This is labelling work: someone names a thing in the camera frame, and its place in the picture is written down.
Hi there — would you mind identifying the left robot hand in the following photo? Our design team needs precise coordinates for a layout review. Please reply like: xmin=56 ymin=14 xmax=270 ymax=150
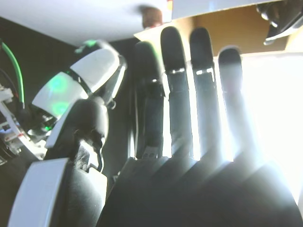
xmin=7 ymin=26 xmax=301 ymax=227

